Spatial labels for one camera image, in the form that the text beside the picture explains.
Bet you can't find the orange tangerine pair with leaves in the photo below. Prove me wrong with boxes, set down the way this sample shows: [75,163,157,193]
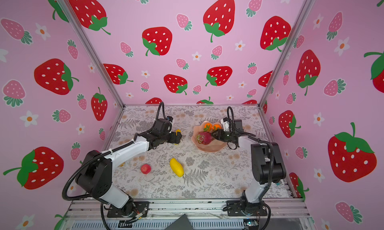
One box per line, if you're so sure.
[203,122,223,133]

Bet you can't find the magenta fake dragon fruit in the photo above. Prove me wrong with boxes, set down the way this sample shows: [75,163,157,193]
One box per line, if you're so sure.
[196,131,215,145]

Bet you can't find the small red fake apple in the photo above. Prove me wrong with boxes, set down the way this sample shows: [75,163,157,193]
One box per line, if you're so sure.
[141,164,152,175]

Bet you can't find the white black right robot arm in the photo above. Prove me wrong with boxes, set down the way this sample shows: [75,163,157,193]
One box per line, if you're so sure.
[212,107,287,216]

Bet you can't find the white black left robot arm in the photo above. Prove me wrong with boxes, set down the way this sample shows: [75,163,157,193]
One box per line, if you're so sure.
[62,102,182,216]

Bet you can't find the pink wavy fruit bowl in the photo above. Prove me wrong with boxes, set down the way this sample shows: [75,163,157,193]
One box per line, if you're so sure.
[191,121,227,153]

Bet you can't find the grey dark panel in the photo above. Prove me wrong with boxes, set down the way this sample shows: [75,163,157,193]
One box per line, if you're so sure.
[165,214,194,230]

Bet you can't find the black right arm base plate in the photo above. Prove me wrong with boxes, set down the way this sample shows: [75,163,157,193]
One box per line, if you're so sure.
[223,200,268,217]

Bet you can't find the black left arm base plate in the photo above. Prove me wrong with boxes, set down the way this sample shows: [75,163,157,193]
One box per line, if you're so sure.
[107,201,150,219]

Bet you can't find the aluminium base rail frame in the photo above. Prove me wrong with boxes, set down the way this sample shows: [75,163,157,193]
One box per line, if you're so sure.
[56,198,316,230]

